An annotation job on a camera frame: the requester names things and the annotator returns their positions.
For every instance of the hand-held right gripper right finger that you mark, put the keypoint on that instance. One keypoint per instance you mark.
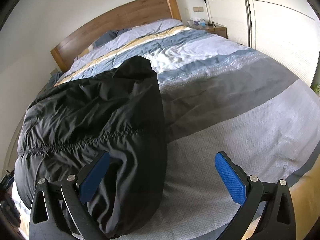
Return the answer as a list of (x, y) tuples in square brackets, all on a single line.
[(230, 177)]

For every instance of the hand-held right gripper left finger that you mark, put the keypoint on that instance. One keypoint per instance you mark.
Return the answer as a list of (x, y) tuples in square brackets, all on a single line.
[(95, 177)]

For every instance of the black puffer jacket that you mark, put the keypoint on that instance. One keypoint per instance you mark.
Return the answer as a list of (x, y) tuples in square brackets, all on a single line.
[(87, 110)]

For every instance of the striped duvet cover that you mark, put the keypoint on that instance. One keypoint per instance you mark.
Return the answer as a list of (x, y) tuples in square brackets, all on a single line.
[(225, 92)]

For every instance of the dark object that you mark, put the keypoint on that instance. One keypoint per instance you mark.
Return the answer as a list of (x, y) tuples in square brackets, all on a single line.
[(7, 195)]

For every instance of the folded blue cloth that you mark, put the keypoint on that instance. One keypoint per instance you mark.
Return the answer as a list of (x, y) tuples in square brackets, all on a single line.
[(55, 78)]

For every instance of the green plant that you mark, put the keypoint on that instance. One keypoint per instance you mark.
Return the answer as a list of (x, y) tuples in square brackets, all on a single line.
[(316, 88)]

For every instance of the grey blue pillow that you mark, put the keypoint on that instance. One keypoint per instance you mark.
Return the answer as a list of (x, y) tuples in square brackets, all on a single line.
[(107, 37)]

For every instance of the wooden nightstand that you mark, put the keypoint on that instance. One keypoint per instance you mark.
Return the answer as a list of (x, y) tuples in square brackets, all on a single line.
[(220, 31)]

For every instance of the lavender pillow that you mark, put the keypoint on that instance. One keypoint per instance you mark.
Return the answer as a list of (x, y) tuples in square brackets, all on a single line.
[(155, 26)]

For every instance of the wooden headboard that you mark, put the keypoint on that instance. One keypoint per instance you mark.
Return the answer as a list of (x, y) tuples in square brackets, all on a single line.
[(125, 15)]

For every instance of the white wardrobe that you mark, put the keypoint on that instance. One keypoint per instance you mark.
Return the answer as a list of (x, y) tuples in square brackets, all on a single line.
[(275, 17)]

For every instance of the wall switch plate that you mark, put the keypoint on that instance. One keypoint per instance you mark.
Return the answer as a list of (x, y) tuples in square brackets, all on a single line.
[(198, 9)]

